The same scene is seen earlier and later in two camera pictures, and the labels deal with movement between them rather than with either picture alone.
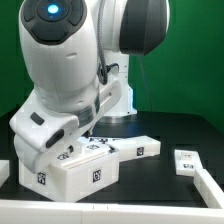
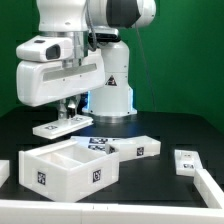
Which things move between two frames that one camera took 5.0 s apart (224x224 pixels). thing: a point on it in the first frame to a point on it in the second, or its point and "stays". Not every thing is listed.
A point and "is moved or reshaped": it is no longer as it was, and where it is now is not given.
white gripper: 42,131 to 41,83
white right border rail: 208,188 stays
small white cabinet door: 187,162 stays
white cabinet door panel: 81,152 is moved or reshaped
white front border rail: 66,212 stays
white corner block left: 4,171 stays
